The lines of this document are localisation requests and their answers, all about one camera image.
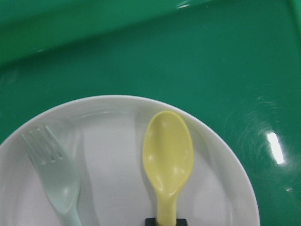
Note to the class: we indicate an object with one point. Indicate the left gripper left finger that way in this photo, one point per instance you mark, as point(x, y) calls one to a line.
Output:
point(150, 222)

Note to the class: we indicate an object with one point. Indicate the green plastic tray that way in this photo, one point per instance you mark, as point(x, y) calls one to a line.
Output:
point(234, 64)

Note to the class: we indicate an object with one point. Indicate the yellow plastic spoon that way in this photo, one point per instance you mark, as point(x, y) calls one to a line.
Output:
point(168, 158)

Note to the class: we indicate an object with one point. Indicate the pale green plastic fork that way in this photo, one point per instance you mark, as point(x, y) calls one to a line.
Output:
point(57, 173)

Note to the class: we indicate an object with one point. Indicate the white round plate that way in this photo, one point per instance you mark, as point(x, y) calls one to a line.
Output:
point(104, 136)

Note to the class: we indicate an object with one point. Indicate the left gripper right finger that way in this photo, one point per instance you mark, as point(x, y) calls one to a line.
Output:
point(181, 222)

